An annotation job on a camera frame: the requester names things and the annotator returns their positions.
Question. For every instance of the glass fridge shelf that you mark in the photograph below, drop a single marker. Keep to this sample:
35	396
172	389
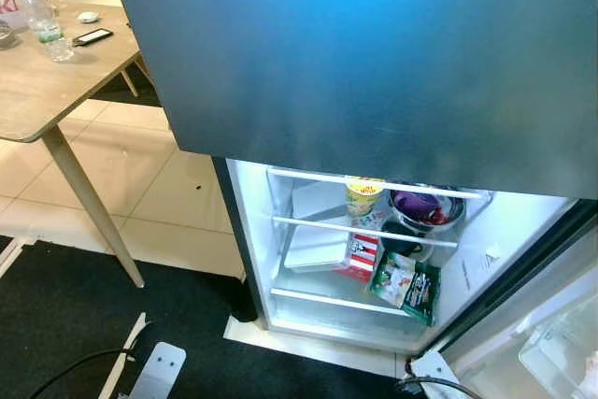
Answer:
318	225
327	300
308	177

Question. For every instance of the steel bowl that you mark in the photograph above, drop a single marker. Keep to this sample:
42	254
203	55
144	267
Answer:
456	212

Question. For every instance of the purple food packet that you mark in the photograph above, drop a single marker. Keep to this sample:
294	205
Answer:
416	203

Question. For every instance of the black bowl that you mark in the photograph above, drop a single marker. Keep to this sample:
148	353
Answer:
402	240

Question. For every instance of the green snack packet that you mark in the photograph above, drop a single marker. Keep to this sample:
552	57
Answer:
411	292

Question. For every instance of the yellow cup noodle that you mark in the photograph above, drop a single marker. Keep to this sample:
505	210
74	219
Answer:
363	203

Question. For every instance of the red white striped box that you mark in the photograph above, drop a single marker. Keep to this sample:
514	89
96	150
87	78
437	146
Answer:
363	254

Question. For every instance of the white plastic food container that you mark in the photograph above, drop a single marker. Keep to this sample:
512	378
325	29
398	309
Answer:
318	251

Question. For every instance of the white floor board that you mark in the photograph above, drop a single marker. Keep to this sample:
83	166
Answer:
308	348

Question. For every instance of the black foam puzzle mat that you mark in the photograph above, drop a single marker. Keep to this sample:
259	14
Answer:
126	89

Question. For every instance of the black phone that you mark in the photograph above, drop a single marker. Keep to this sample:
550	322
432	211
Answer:
92	36

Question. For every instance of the small white oval case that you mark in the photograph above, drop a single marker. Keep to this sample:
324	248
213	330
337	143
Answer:
87	17

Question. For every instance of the wooden table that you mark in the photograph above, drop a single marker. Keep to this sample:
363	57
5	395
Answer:
47	91

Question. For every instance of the black floor mat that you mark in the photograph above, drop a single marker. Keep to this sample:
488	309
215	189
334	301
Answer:
56	324

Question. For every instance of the clear plastic water bottle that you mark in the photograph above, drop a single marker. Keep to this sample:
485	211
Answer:
45	30

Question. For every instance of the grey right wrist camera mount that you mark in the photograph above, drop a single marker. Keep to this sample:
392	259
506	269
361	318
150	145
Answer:
432	366

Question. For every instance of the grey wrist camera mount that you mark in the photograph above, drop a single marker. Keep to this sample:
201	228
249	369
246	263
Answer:
159	371
432	366

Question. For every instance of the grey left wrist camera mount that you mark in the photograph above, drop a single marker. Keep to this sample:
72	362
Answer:
159	371

